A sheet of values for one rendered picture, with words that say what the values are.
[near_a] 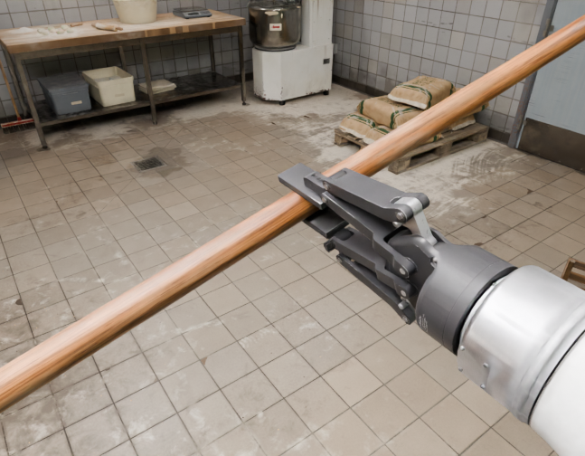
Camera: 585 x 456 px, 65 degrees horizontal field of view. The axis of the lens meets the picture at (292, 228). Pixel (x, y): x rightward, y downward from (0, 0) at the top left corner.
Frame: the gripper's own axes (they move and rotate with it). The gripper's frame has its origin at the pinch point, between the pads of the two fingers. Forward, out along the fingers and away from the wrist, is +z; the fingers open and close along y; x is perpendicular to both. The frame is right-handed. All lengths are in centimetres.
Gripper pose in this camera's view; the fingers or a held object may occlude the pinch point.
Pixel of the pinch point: (312, 199)
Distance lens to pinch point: 46.1
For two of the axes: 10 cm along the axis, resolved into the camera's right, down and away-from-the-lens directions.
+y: 1.9, 7.5, 6.4
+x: 7.9, -5.0, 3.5
